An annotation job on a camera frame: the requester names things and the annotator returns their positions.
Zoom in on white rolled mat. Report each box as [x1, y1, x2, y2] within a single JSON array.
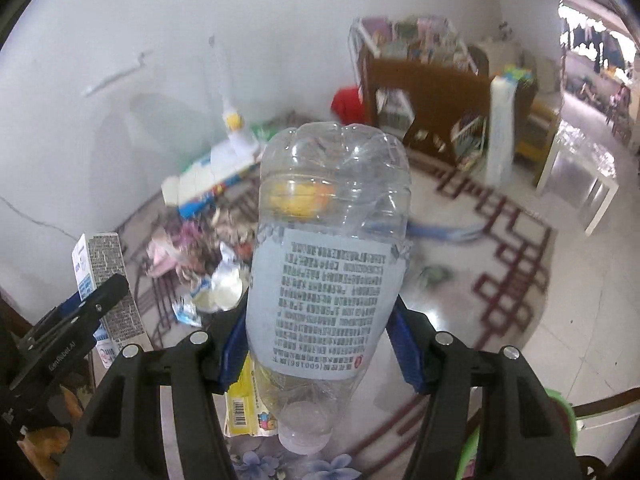
[[484, 75, 517, 187]]

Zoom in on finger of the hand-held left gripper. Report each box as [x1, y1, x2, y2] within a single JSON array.
[[60, 280, 97, 314], [52, 274, 132, 336]]

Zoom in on white paper roll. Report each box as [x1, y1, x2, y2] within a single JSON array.
[[161, 175, 182, 207]]

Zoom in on green plastic stool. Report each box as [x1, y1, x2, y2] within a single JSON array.
[[459, 389, 582, 480]]

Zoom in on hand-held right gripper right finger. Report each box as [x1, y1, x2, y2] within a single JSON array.
[[384, 294, 584, 480]]

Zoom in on red cloth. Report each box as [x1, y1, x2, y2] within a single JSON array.
[[330, 87, 367, 122]]

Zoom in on pile of crumpled wrappers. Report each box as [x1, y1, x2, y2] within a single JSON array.
[[145, 205, 257, 293]]

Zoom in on white grey milk carton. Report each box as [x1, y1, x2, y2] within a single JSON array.
[[71, 232, 147, 368]]

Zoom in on brown wooden bookshelf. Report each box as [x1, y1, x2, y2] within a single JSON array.
[[359, 49, 492, 162]]

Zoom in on magazine rack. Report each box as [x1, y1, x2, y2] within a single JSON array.
[[451, 114, 490, 172]]

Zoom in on white foil cup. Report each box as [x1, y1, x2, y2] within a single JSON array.
[[194, 244, 246, 312]]

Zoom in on white side table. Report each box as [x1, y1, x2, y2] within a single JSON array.
[[534, 119, 621, 237]]

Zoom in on blue white crumpled packet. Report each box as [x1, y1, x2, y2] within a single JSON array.
[[171, 294, 202, 327]]

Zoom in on yellow white toy bottle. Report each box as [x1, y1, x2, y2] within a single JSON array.
[[221, 109, 262, 162]]

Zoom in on yellow low cabinet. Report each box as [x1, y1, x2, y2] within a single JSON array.
[[516, 92, 564, 162]]

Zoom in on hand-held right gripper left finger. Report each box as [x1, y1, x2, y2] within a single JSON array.
[[57, 305, 249, 480]]

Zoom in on yellow drink carton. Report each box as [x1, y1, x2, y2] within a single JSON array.
[[223, 352, 281, 437]]

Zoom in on white blue flat box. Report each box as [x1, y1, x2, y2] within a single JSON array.
[[177, 144, 262, 219]]

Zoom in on dark wooden chair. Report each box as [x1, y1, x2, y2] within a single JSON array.
[[574, 387, 638, 418]]

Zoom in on green packet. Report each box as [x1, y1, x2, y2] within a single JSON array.
[[249, 122, 279, 144]]

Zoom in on blue lanyard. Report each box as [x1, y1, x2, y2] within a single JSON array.
[[406, 221, 482, 244]]

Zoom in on clear plastic bottle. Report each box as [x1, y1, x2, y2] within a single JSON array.
[[244, 121, 414, 456]]

